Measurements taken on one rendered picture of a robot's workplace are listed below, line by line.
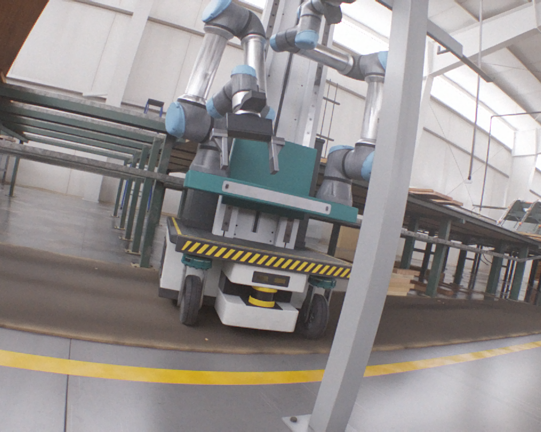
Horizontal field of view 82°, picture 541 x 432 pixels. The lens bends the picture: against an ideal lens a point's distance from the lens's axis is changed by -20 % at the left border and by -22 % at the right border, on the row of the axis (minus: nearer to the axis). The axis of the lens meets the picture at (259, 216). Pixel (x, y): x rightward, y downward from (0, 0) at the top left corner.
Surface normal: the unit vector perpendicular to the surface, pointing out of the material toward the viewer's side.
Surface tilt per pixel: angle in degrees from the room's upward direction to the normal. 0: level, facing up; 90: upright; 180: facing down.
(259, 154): 90
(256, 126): 67
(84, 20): 86
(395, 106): 90
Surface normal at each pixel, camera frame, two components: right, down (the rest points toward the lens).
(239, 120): 0.37, -0.32
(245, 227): 0.25, 0.06
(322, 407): -0.88, -0.18
